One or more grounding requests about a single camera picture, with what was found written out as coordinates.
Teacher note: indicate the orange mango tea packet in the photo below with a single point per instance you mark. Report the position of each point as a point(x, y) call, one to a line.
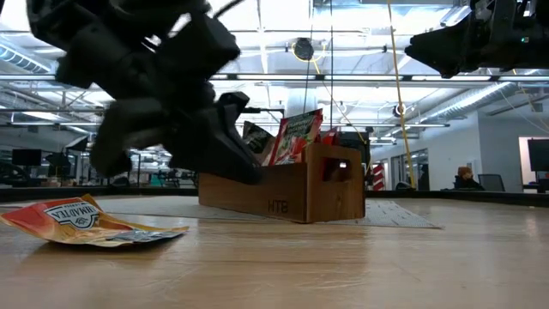
point(64, 221)

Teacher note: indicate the grey woven placemat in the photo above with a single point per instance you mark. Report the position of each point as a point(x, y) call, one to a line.
point(394, 214)

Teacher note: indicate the black aluminium table frame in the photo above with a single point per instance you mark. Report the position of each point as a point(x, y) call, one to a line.
point(429, 194)

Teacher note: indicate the wooden compartment tea box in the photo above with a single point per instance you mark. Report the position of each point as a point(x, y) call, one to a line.
point(291, 193)

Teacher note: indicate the grey office chair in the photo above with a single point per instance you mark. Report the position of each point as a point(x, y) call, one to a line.
point(493, 182)

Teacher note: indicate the red white striped post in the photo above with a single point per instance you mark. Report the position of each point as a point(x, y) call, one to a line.
point(378, 176)

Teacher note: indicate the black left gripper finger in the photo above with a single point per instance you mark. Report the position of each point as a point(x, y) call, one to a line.
point(201, 150)
point(233, 124)

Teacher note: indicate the black monitor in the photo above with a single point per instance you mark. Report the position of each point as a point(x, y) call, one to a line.
point(538, 154)

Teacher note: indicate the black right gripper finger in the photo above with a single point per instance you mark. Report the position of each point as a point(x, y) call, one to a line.
point(442, 47)

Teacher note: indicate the small dark monitor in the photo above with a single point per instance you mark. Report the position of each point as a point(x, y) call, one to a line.
point(26, 157)

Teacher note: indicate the person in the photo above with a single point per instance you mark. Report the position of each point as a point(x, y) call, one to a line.
point(465, 180)

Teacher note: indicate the large black screen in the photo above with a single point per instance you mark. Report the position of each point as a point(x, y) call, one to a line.
point(356, 139)

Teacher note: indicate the beige tea packet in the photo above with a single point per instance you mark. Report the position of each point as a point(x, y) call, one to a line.
point(257, 139)

